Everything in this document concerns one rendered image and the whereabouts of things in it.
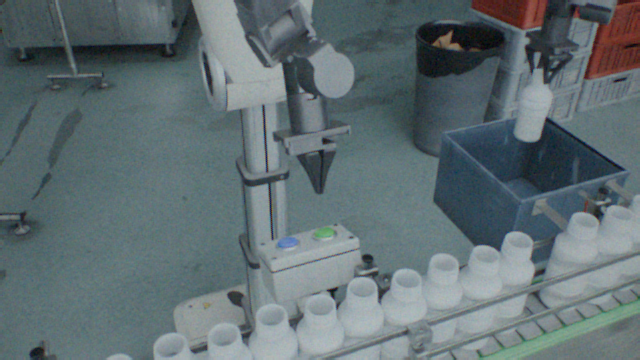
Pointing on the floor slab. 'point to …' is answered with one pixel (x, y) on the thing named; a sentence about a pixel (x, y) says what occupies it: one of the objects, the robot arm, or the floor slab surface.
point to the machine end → (92, 23)
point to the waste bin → (452, 79)
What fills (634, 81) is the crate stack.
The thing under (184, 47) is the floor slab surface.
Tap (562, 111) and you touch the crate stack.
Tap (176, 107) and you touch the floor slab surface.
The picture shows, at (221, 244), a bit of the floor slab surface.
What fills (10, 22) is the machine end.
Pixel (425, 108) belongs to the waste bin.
